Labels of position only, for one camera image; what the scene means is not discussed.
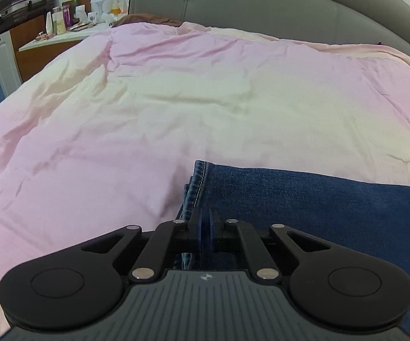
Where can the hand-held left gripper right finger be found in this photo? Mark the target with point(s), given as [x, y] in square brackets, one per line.
[212, 228]

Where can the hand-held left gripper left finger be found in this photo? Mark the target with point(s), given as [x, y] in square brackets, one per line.
[198, 228]

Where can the blue denim pants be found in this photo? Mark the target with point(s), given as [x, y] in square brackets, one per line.
[318, 206]

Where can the pink and cream blanket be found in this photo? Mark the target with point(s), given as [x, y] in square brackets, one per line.
[155, 106]

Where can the brown pillow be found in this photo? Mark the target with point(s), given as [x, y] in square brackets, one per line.
[148, 19]

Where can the white dressing table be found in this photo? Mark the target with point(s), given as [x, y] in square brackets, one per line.
[59, 39]

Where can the orange liquid bottle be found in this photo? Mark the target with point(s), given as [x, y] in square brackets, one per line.
[115, 5]

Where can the grey padded bed headboard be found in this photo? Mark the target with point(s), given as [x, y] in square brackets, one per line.
[297, 3]

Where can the white box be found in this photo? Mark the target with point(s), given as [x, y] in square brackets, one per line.
[81, 13]

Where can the beige cosmetic bottle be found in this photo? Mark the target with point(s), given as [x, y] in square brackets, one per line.
[59, 23]

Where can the white table lamp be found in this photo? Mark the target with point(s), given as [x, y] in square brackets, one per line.
[100, 0]

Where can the purple cosmetic bottle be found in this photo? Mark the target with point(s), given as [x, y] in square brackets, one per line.
[66, 16]

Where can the white cosmetic bottle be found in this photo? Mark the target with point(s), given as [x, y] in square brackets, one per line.
[49, 25]

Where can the white and wooden cabinet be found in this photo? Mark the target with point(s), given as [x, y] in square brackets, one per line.
[9, 57]

